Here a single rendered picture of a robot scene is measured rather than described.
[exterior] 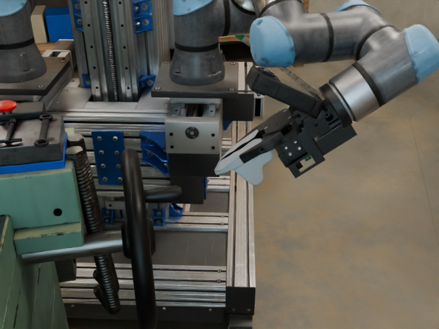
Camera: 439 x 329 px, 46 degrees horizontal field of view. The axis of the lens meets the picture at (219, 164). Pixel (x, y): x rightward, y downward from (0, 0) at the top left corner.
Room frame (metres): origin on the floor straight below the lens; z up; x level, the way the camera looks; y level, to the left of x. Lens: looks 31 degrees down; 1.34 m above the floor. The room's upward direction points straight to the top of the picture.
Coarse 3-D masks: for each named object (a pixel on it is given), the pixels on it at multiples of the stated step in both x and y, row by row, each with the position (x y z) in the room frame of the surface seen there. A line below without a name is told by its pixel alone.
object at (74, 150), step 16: (80, 144) 0.68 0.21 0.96; (80, 160) 0.64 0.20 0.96; (80, 176) 0.64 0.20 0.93; (80, 192) 0.64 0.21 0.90; (96, 192) 0.70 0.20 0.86; (96, 208) 0.66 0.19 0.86; (96, 224) 0.65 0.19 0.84; (96, 256) 0.65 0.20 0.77; (96, 272) 0.82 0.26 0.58; (112, 272) 0.71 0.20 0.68; (96, 288) 0.79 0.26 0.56; (112, 288) 0.66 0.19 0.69; (112, 304) 0.66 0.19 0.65
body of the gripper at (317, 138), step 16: (336, 96) 0.68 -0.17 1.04; (288, 112) 0.70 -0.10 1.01; (304, 112) 0.69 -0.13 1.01; (320, 112) 0.68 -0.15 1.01; (336, 112) 0.67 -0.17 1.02; (272, 128) 0.67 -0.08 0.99; (288, 128) 0.66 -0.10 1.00; (304, 128) 0.66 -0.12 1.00; (320, 128) 0.68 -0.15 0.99; (336, 128) 0.68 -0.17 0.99; (352, 128) 0.68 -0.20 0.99; (288, 144) 0.67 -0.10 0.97; (304, 144) 0.66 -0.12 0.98; (320, 144) 0.67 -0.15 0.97; (336, 144) 0.67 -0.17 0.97; (288, 160) 0.66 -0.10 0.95; (320, 160) 0.65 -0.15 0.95
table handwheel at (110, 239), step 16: (128, 160) 0.65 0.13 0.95; (128, 176) 0.61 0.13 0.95; (128, 192) 0.59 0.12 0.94; (128, 208) 0.57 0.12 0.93; (144, 208) 0.57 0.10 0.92; (128, 224) 0.55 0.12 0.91; (144, 224) 0.55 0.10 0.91; (96, 240) 0.62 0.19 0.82; (112, 240) 0.63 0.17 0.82; (128, 240) 0.62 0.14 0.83; (144, 240) 0.54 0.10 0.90; (32, 256) 0.60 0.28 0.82; (48, 256) 0.60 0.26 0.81; (64, 256) 0.61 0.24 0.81; (80, 256) 0.61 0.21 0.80; (128, 256) 0.62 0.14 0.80; (144, 256) 0.52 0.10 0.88; (144, 272) 0.51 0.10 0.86; (144, 288) 0.51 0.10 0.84; (144, 304) 0.50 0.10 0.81; (144, 320) 0.51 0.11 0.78
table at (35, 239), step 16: (0, 224) 0.57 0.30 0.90; (64, 224) 0.61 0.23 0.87; (80, 224) 0.61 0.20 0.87; (0, 240) 0.53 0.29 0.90; (16, 240) 0.57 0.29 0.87; (32, 240) 0.58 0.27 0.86; (48, 240) 0.58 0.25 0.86; (64, 240) 0.59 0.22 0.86; (80, 240) 0.59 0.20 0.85; (0, 256) 0.50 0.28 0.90; (0, 272) 0.48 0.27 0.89; (0, 288) 0.47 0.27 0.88; (0, 304) 0.45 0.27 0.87; (0, 320) 0.44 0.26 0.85
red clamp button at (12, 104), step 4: (8, 100) 0.71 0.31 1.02; (0, 104) 0.69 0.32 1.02; (4, 104) 0.69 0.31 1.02; (8, 104) 0.69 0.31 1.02; (12, 104) 0.69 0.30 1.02; (16, 104) 0.70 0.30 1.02; (0, 108) 0.68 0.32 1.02; (4, 108) 0.68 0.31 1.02; (8, 108) 0.68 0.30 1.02; (12, 108) 0.69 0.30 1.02
